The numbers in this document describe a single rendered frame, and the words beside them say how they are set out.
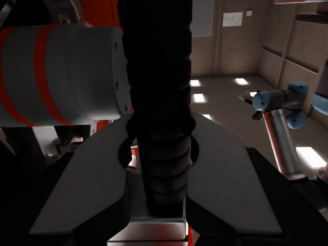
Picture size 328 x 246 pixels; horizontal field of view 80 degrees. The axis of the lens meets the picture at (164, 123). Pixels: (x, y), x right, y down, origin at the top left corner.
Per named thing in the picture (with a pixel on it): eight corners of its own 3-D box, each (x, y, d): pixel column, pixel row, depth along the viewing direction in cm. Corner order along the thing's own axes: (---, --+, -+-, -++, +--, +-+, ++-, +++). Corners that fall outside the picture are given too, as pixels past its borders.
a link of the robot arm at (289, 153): (279, 215, 77) (246, 97, 87) (304, 209, 78) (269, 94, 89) (303, 223, 66) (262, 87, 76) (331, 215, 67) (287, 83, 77)
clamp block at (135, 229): (62, 222, 14) (81, 260, 17) (188, 220, 14) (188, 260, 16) (87, 172, 19) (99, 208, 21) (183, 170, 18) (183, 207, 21)
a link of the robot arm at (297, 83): (291, 88, 76) (283, 113, 81) (316, 85, 78) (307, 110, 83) (276, 82, 83) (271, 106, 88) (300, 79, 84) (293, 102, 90)
